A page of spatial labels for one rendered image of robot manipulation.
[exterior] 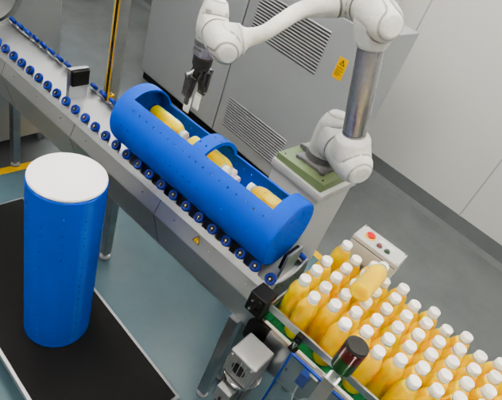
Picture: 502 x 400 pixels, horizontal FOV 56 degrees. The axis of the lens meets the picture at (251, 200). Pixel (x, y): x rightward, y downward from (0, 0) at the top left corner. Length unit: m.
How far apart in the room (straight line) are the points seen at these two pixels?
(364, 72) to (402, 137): 2.69
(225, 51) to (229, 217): 0.56
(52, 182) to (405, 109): 3.34
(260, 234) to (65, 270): 0.78
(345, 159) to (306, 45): 1.50
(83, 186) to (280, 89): 2.09
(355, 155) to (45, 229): 1.22
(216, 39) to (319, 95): 1.83
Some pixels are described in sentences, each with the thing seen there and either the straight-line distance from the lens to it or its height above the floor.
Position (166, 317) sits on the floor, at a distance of 2.70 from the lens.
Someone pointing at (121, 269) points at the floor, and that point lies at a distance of 2.87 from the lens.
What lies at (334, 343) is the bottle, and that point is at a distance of 1.56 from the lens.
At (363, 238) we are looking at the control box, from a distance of 1.87.
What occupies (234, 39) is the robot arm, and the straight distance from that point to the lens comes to 1.58.
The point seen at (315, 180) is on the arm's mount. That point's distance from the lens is 2.16.
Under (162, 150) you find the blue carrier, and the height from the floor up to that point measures 1.14.
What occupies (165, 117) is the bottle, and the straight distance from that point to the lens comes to 2.02.
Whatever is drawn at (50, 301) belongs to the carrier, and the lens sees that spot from 2.10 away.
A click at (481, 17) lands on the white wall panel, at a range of 4.18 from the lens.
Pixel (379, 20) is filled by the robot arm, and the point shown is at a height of 1.81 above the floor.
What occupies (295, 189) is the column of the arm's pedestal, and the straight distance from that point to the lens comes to 2.24.
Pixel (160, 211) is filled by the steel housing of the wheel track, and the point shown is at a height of 0.87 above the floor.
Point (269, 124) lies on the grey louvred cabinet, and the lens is 3.65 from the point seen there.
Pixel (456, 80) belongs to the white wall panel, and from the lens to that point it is 4.25.
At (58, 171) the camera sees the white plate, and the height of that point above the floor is 1.04.
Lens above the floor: 2.17
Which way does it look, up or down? 37 degrees down
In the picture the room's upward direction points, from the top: 21 degrees clockwise
